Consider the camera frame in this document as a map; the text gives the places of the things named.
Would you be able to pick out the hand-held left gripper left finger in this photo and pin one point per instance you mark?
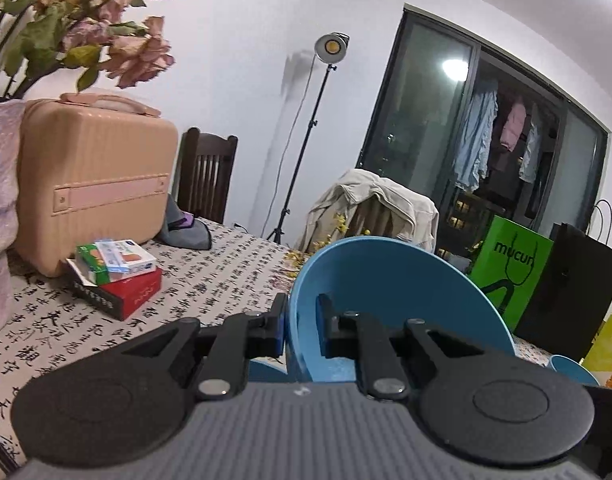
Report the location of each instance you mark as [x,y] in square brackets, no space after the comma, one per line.
[281,335]

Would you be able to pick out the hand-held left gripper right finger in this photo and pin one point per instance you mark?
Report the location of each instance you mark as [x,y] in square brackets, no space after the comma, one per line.
[326,335]

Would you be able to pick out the yellow green snack box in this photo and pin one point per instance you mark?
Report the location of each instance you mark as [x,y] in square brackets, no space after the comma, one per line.
[611,345]

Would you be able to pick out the yellow blossom branch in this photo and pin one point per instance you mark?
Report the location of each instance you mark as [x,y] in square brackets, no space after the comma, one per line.
[340,221]

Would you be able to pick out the black paper bag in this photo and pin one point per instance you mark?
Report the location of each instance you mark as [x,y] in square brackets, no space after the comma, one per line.
[576,300]

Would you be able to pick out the brown slatted wooden chair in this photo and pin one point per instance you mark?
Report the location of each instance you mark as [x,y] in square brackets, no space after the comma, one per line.
[381,215]

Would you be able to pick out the grey cloth pouch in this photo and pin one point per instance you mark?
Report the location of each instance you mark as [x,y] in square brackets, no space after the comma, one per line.
[186,232]

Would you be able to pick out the red box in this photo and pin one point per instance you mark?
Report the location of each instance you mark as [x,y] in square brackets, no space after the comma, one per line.
[136,292]

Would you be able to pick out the beige jacket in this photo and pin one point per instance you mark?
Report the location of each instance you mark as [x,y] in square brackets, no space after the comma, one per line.
[386,190]

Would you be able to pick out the green paper bag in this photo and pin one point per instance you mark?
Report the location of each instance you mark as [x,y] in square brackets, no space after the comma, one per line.
[536,280]

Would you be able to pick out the blue white box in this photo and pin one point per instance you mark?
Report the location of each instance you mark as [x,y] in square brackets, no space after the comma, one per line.
[121,255]

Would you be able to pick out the green white box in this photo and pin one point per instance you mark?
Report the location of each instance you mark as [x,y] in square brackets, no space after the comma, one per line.
[93,265]

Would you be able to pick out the dark wooden chair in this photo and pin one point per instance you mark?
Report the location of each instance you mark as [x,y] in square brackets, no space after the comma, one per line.
[211,142]

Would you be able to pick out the black framed sliding glass door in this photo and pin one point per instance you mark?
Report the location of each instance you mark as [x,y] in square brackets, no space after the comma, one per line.
[411,110]

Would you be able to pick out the light blue hanging shirt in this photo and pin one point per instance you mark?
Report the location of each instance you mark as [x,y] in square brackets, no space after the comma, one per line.
[476,135]

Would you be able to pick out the pink suitcase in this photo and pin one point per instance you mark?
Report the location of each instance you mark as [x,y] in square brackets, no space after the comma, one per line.
[96,160]

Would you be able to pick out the white hanging shirt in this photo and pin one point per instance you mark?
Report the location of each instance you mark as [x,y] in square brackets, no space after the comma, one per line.
[531,150]

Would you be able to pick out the pink hanging jacket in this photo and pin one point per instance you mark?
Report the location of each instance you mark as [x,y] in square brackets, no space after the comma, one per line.
[513,127]

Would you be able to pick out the studio light on stand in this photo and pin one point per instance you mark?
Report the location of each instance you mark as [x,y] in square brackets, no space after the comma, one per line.
[330,47]

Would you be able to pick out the pale purple fluffy vase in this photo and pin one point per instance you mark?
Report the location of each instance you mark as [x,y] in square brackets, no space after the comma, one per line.
[1,210]

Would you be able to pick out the dried pink flower bouquet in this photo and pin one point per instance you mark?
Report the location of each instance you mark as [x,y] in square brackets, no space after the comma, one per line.
[136,60]

